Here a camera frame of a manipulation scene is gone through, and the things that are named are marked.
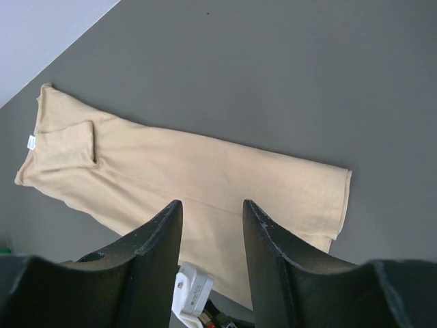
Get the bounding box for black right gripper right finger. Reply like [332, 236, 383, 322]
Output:
[242, 200, 436, 327]

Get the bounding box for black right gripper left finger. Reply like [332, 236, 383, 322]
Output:
[1, 200, 183, 327]

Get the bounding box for beige t shirt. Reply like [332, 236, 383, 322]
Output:
[15, 84, 352, 308]

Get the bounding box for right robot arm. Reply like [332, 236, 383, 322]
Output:
[1, 200, 436, 327]

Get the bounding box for green plastic bin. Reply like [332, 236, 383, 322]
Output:
[0, 246, 12, 255]

